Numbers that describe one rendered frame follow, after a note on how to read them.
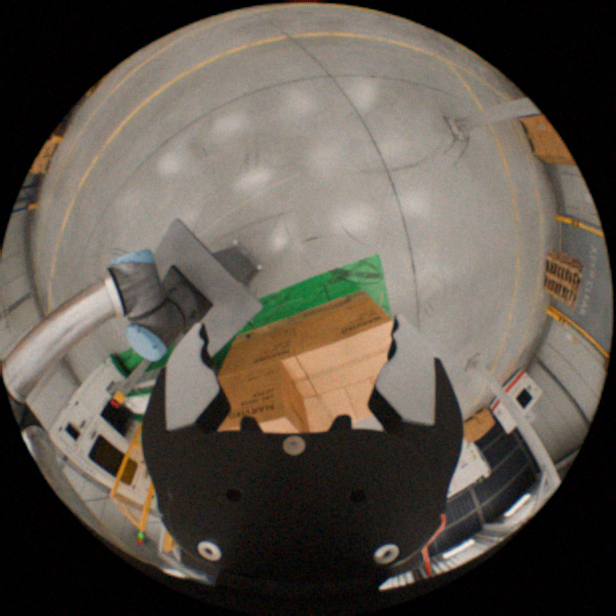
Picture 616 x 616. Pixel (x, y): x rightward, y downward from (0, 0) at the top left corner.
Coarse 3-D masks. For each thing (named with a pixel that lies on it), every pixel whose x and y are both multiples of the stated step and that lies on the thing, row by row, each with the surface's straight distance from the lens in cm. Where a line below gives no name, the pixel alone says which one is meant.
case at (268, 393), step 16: (272, 368) 105; (224, 384) 118; (240, 384) 109; (256, 384) 102; (272, 384) 96; (288, 384) 105; (240, 400) 100; (256, 400) 94; (272, 400) 88; (288, 400) 93; (240, 416) 93; (256, 416) 87; (272, 416) 83; (288, 416) 84; (304, 416) 117; (288, 432) 92
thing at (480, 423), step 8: (480, 408) 790; (472, 416) 767; (480, 416) 773; (488, 416) 787; (464, 424) 742; (472, 424) 752; (480, 424) 768; (488, 424) 779; (464, 432) 754; (472, 432) 743; (480, 432) 755; (472, 440) 735
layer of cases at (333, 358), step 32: (320, 320) 126; (352, 320) 114; (384, 320) 107; (256, 352) 127; (288, 352) 110; (320, 352) 103; (352, 352) 108; (384, 352) 118; (320, 384) 123; (352, 384) 129; (320, 416) 158; (352, 416) 168
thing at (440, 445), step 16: (448, 384) 9; (448, 400) 8; (448, 416) 8; (400, 432) 7; (416, 432) 7; (432, 432) 7; (448, 432) 7; (416, 448) 6; (432, 448) 7; (448, 448) 7; (432, 464) 7; (448, 464) 7; (432, 480) 6; (448, 480) 7; (352, 496) 6; (432, 512) 6
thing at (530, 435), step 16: (480, 112) 246; (496, 112) 238; (512, 112) 232; (528, 112) 232; (464, 128) 257; (480, 368) 355; (496, 384) 345; (512, 400) 343; (512, 416) 342; (528, 432) 338; (544, 448) 352; (160, 544) 486
